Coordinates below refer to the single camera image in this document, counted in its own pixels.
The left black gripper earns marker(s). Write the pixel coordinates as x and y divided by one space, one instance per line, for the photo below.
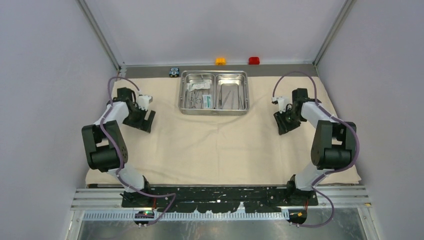
143 124

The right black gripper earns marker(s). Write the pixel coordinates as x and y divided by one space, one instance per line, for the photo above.
283 126

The beige cloth wrap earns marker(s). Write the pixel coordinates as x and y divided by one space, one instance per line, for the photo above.
221 150

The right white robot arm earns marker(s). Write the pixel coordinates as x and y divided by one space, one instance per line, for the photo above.
334 146

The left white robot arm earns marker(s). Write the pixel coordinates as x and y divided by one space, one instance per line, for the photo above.
104 144

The small blue owl toy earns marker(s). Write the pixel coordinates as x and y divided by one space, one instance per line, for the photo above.
174 72

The right steel tray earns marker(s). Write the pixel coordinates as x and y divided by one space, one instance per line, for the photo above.
233 81

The steel tray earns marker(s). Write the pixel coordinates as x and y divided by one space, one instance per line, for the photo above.
197 77
233 81

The white sterile pouch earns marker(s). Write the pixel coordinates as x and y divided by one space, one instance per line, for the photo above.
203 85

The left steel tray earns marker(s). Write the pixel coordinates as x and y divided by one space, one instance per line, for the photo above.
197 77

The red button block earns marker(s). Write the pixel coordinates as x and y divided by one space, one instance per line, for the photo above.
254 60

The steel tweezers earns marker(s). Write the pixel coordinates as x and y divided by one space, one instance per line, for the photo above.
231 100

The green white packet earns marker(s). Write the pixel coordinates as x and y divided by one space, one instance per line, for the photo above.
207 101

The yellow button block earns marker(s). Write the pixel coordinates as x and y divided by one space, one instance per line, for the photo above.
220 61

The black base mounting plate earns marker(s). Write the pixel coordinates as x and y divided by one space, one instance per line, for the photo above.
218 199

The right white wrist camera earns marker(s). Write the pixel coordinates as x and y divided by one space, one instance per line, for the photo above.
282 102

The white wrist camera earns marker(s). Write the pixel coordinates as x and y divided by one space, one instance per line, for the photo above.
143 101
282 102

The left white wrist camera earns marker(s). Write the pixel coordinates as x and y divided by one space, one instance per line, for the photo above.
143 101

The wire mesh steel basket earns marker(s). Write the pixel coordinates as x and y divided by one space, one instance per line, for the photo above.
207 112

